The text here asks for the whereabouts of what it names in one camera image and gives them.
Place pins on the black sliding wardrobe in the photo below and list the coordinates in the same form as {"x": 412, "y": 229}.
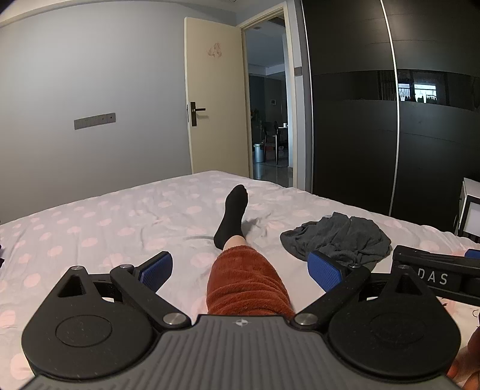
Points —
{"x": 395, "y": 105}

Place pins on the person's right hand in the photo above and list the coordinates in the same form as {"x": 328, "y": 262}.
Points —
{"x": 465, "y": 369}

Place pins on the grey wall switch panel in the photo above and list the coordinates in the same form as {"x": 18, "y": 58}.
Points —
{"x": 93, "y": 121}

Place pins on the dark grey garment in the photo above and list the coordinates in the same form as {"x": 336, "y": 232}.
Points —
{"x": 350, "y": 241}

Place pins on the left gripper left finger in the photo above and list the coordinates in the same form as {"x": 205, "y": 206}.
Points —
{"x": 101, "y": 324}

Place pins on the black door handle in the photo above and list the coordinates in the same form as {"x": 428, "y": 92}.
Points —
{"x": 193, "y": 113}

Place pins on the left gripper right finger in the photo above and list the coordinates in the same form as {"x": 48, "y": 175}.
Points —
{"x": 383, "y": 325}

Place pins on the leg in black sock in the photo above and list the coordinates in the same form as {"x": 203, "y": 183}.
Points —
{"x": 242, "y": 281}

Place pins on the white bedside box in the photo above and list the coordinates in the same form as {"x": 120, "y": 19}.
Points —
{"x": 467, "y": 222}

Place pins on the cream bedroom door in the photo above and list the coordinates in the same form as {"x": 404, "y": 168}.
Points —
{"x": 215, "y": 80}

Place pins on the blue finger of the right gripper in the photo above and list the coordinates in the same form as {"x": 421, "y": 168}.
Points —
{"x": 472, "y": 253}

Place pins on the polka dot bed sheet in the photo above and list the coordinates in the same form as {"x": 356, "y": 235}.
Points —
{"x": 180, "y": 216}

